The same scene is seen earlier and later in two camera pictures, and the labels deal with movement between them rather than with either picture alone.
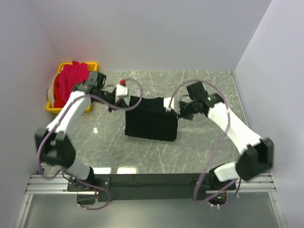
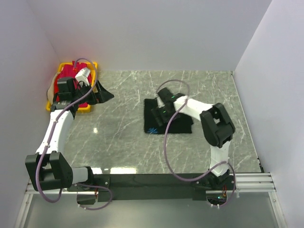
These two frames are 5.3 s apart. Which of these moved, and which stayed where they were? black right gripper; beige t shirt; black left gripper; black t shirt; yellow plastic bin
Moved: black left gripper; black t shirt; black right gripper
Stayed: yellow plastic bin; beige t shirt
